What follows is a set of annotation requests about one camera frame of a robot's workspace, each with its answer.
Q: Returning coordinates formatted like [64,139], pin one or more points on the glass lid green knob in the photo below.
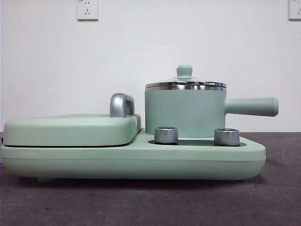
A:
[184,70]

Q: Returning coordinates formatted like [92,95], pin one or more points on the white wall socket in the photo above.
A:
[295,11]
[87,14]

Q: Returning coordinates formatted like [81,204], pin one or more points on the mint green grill cover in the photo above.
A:
[70,129]

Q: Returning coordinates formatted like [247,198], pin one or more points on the silver control knob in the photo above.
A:
[166,135]
[226,137]

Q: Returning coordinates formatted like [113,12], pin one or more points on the mint green breakfast machine base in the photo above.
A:
[70,162]

